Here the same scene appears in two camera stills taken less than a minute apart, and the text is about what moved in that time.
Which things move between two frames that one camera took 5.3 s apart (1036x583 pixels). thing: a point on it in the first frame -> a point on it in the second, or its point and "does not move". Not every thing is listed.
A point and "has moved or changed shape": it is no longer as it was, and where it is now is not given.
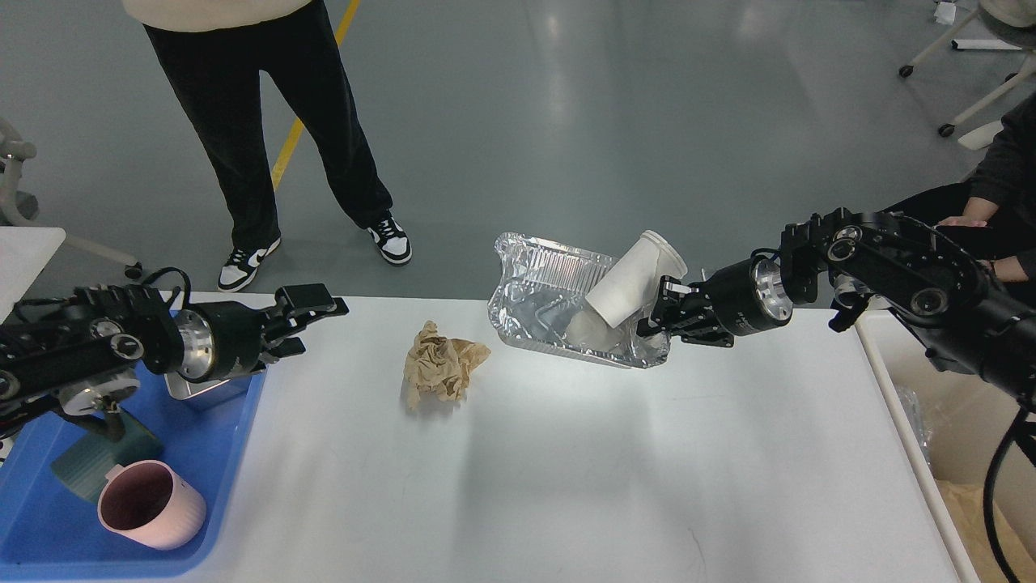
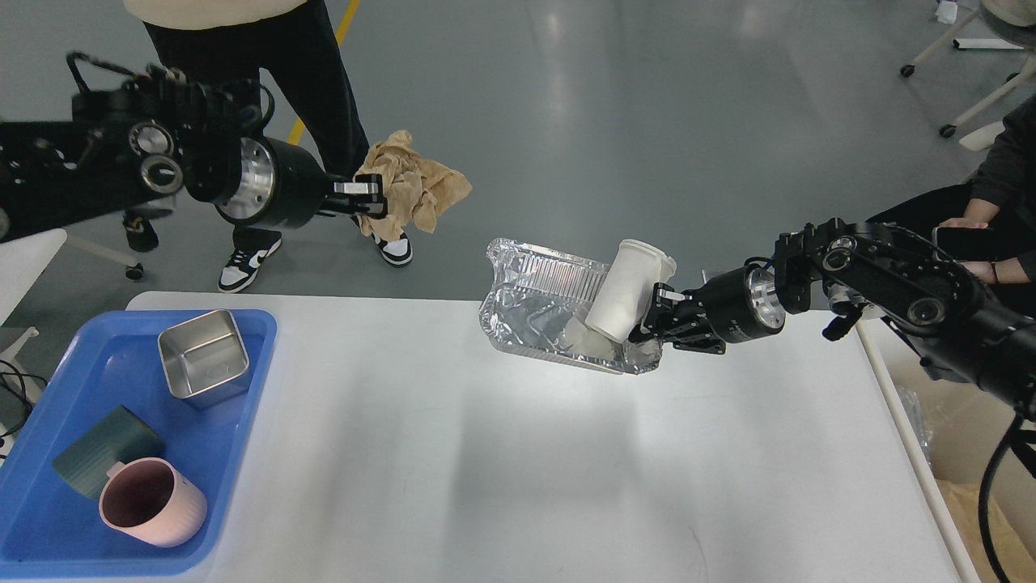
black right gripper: x=740 y=300 does not move
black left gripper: x=221 y=341 -> x=271 y=183
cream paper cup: x=634 y=282 has moved or changed shape
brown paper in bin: x=965 y=511 does not move
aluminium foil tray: x=537 y=300 has moved or changed shape
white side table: x=24 y=253 does not move
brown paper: x=439 y=365 -> x=416 y=189
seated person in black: x=1001 y=193 does not move
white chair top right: x=1013 y=20 does not move
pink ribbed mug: x=149 y=502 does not move
